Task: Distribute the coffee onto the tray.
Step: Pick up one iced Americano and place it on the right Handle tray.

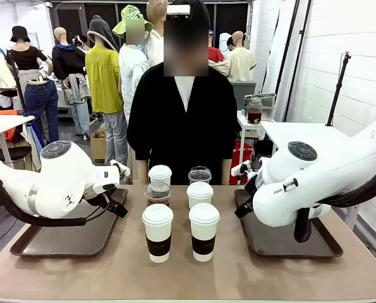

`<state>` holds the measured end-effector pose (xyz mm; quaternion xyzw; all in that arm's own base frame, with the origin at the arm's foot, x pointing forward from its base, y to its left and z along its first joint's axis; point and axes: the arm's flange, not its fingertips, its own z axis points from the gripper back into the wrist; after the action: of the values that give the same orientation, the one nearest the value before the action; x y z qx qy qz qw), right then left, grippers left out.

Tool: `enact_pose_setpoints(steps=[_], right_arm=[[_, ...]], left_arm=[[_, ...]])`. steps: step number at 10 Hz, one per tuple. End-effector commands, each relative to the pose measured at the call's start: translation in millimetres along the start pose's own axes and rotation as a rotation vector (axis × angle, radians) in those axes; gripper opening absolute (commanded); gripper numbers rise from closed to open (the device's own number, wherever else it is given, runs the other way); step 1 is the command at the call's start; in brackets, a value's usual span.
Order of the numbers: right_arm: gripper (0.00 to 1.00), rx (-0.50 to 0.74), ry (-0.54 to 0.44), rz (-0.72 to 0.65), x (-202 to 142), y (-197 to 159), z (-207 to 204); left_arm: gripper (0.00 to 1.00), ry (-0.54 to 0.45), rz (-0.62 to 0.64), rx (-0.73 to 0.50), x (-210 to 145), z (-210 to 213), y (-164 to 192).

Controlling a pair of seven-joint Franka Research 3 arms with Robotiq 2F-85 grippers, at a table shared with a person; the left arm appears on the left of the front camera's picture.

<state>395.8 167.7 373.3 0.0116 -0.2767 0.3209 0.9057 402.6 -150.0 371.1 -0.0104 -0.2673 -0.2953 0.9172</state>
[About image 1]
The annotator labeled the black stand pole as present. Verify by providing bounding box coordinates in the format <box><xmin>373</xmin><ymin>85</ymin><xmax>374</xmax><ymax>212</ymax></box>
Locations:
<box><xmin>5</xmin><ymin>48</ymin><xmax>29</xmax><ymax>117</ymax></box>

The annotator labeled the white paper coffee cup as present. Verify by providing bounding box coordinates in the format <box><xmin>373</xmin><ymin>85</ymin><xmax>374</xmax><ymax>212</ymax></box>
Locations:
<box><xmin>188</xmin><ymin>203</ymin><xmax>221</xmax><ymax>263</ymax></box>
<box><xmin>186</xmin><ymin>182</ymin><xmax>214</xmax><ymax>210</ymax></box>
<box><xmin>148</xmin><ymin>164</ymin><xmax>173</xmax><ymax>187</ymax></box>
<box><xmin>142</xmin><ymin>203</ymin><xmax>174</xmax><ymax>263</ymax></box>

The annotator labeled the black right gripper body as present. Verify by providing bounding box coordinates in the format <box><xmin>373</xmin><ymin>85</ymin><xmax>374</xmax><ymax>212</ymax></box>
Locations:
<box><xmin>244</xmin><ymin>172</ymin><xmax>264</xmax><ymax>203</ymax></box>

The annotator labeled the mannequin in yellow top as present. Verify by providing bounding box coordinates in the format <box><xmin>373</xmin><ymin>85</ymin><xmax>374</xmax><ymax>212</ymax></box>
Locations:
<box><xmin>85</xmin><ymin>15</ymin><xmax>128</xmax><ymax>165</ymax></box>

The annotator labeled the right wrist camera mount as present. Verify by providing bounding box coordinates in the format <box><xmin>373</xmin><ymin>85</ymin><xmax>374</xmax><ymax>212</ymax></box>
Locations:
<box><xmin>231</xmin><ymin>160</ymin><xmax>258</xmax><ymax>181</ymax></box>

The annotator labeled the bald mannequin in white shirt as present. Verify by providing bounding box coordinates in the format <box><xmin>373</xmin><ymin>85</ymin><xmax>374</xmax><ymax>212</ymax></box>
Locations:
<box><xmin>144</xmin><ymin>0</ymin><xmax>169</xmax><ymax>68</ymax></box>

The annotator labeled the glass jar with red liquid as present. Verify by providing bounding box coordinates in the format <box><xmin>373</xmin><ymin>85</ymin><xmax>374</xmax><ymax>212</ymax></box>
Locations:
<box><xmin>247</xmin><ymin>98</ymin><xmax>264</xmax><ymax>125</ymax></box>

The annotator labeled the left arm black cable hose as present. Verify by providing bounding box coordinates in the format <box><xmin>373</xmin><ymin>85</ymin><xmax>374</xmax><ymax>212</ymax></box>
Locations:
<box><xmin>0</xmin><ymin>179</ymin><xmax>112</xmax><ymax>227</ymax></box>

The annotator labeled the cardboard box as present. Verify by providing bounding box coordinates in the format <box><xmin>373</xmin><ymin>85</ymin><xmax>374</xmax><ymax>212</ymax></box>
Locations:
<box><xmin>90</xmin><ymin>131</ymin><xmax>108</xmax><ymax>163</ymax></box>

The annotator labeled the clear plastic tea cup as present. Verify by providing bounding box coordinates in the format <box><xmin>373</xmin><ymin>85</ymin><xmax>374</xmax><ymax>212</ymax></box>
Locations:
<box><xmin>188</xmin><ymin>166</ymin><xmax>212</xmax><ymax>186</ymax></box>
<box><xmin>144</xmin><ymin>181</ymin><xmax>172</xmax><ymax>208</ymax></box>

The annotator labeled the red bag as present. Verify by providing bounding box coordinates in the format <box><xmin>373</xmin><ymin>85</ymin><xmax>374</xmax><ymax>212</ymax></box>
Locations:
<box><xmin>231</xmin><ymin>140</ymin><xmax>253</xmax><ymax>186</ymax></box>

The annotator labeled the black tripod pole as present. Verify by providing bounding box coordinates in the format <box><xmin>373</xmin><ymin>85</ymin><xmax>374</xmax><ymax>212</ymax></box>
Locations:
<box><xmin>325</xmin><ymin>51</ymin><xmax>352</xmax><ymax>127</ymax></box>

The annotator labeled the person's right forearm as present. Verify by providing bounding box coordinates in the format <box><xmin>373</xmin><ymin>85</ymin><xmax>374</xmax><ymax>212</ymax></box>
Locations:
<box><xmin>136</xmin><ymin>158</ymin><xmax>149</xmax><ymax>186</ymax></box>

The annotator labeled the large white table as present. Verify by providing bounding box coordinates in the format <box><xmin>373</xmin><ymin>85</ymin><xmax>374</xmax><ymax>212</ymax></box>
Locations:
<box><xmin>260</xmin><ymin>121</ymin><xmax>361</xmax><ymax>158</ymax></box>

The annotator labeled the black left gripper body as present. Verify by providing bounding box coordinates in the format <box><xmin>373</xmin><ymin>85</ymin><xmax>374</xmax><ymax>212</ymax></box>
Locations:
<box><xmin>85</xmin><ymin>187</ymin><xmax>116</xmax><ymax>206</ymax></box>

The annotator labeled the white desk with clothes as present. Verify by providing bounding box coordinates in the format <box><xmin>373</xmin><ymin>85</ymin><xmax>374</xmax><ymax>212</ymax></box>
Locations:
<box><xmin>0</xmin><ymin>114</ymin><xmax>35</xmax><ymax>165</ymax></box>

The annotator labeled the brown plastic tray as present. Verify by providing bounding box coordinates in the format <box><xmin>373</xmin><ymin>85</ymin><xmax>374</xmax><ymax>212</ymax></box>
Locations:
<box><xmin>9</xmin><ymin>188</ymin><xmax>129</xmax><ymax>257</ymax></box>
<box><xmin>234</xmin><ymin>188</ymin><xmax>344</xmax><ymax>258</ymax></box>

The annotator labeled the mannequin with black hat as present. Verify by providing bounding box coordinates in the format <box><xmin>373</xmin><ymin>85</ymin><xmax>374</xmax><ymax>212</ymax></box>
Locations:
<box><xmin>6</xmin><ymin>25</ymin><xmax>54</xmax><ymax>95</ymax></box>

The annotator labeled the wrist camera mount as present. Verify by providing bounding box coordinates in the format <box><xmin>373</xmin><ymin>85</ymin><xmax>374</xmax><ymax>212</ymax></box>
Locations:
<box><xmin>109</xmin><ymin>159</ymin><xmax>131</xmax><ymax>178</ymax></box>
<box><xmin>231</xmin><ymin>160</ymin><xmax>258</xmax><ymax>181</ymax></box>

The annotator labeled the mannequin torso in jeans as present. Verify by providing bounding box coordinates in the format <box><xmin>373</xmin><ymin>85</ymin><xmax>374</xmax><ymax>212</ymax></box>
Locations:
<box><xmin>23</xmin><ymin>78</ymin><xmax>60</xmax><ymax>143</ymax></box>

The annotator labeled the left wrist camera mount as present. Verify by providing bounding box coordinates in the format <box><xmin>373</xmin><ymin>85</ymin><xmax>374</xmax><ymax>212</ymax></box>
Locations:
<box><xmin>109</xmin><ymin>159</ymin><xmax>131</xmax><ymax>178</ymax></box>

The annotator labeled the mannequin in cream shirt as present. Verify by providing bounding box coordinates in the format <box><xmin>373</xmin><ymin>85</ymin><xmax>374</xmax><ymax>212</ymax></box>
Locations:
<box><xmin>226</xmin><ymin>30</ymin><xmax>258</xmax><ymax>82</ymax></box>

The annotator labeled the mannequin in black jacket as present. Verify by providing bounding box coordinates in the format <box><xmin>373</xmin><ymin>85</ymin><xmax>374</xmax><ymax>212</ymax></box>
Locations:
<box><xmin>51</xmin><ymin>27</ymin><xmax>91</xmax><ymax>137</ymax></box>

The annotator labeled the small white side table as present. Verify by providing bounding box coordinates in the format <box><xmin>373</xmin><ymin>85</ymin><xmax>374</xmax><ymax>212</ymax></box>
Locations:
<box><xmin>237</xmin><ymin>109</ymin><xmax>266</xmax><ymax>155</ymax></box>

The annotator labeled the gray bin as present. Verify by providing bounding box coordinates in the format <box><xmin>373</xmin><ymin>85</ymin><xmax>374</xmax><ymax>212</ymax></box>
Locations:
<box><xmin>230</xmin><ymin>81</ymin><xmax>257</xmax><ymax>111</ymax></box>

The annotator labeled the black slanted light stand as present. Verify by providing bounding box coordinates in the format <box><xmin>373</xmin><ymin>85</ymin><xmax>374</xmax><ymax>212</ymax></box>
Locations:
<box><xmin>282</xmin><ymin>0</ymin><xmax>302</xmax><ymax>122</ymax></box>

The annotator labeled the person in red shirt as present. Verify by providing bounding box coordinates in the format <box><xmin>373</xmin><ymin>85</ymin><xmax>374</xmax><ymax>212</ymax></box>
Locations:
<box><xmin>208</xmin><ymin>30</ymin><xmax>227</xmax><ymax>63</ymax></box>

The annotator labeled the figure with green hat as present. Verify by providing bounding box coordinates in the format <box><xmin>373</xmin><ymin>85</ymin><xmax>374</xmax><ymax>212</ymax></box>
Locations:
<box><xmin>112</xmin><ymin>4</ymin><xmax>154</xmax><ymax>126</ymax></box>

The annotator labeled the person in black cardigan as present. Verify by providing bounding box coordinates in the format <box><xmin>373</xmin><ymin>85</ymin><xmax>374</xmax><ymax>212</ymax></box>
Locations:
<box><xmin>126</xmin><ymin>0</ymin><xmax>239</xmax><ymax>186</ymax></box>

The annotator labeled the person's left forearm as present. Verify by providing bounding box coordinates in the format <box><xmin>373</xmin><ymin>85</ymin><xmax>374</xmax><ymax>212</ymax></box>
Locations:
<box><xmin>221</xmin><ymin>158</ymin><xmax>233</xmax><ymax>186</ymax></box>

